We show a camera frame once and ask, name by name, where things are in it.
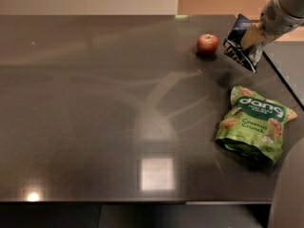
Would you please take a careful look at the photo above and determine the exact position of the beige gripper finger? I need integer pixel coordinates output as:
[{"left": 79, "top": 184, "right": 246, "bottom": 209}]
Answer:
[{"left": 240, "top": 22, "right": 273, "bottom": 50}]

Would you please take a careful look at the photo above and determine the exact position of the blue chip bag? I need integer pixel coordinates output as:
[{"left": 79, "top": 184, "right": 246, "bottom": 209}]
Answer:
[{"left": 223, "top": 14, "right": 263, "bottom": 73}]

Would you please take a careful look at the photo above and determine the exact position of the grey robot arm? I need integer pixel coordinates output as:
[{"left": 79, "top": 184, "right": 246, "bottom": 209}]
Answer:
[{"left": 240, "top": 0, "right": 304, "bottom": 50}]

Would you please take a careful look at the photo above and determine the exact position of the red apple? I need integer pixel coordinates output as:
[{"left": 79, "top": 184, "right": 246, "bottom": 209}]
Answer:
[{"left": 197, "top": 34, "right": 219, "bottom": 56}]

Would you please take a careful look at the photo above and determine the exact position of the green coconut crunch bag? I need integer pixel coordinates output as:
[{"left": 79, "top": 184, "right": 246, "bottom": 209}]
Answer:
[{"left": 216, "top": 85, "right": 297, "bottom": 164}]

